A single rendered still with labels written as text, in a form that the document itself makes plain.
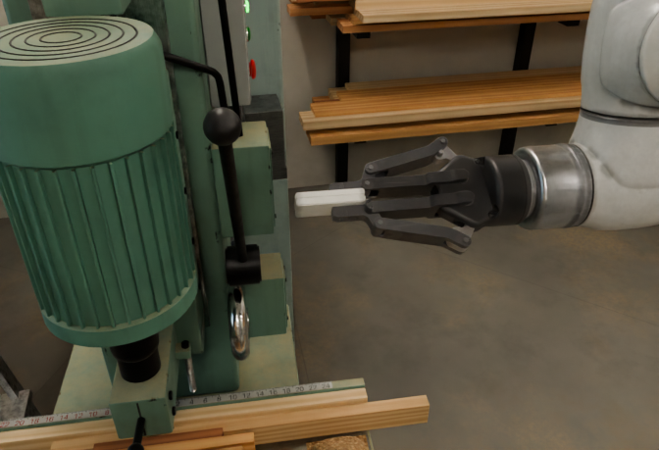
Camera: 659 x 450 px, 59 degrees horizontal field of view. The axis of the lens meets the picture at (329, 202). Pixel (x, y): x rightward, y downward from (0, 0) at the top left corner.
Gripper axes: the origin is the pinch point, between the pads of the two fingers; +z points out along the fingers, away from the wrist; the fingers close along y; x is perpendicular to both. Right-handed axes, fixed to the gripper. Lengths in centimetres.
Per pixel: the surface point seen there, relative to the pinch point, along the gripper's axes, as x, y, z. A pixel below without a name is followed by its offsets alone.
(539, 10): -125, 140, -118
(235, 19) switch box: -9.7, 33.7, 8.3
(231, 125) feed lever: 9.2, 3.9, 9.0
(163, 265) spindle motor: -5.6, -3.2, 17.5
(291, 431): -38.5, -18.8, 4.6
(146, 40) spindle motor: 11.0, 12.4, 16.1
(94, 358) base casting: -66, 1, 41
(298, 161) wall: -228, 132, -18
